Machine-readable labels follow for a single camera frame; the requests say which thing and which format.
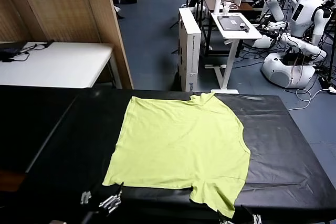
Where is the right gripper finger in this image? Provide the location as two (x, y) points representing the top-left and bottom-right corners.
(215, 209), (229, 224)
(240, 205), (264, 224)

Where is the grey closed laptop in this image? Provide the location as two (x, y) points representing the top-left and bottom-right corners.
(217, 15), (250, 31)

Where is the tall white cardboard box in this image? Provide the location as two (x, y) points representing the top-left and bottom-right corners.
(177, 6), (203, 93)

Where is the white folding table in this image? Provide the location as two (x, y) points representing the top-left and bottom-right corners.
(0, 40), (123, 90)

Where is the black cable with adapter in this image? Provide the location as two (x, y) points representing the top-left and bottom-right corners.
(0, 39), (55, 64)

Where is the black side table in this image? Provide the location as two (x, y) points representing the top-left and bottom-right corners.
(0, 84), (81, 174)

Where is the brown wooden desk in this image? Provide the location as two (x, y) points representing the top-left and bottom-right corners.
(202, 0), (267, 57)

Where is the white floor cable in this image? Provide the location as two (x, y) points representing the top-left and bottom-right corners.
(287, 85), (336, 111)

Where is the dark flat laptop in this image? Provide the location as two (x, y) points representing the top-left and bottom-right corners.
(0, 41), (26, 56)

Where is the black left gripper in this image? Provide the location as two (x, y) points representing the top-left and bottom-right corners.
(80, 181), (124, 224)

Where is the white robot mobile base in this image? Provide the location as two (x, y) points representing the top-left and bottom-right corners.
(260, 51), (316, 89)

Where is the white height-adjustable desk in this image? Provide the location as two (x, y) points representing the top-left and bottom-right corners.
(204, 11), (264, 94)

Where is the black power strip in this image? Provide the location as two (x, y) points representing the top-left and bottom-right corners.
(317, 76), (332, 89)

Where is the yellow-green t-shirt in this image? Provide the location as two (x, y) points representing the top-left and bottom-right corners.
(101, 91), (251, 219)

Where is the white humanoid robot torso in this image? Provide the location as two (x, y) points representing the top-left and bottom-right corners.
(288, 0), (336, 47)

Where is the black plastic table cover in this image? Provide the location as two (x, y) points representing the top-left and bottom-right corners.
(24, 88), (336, 224)

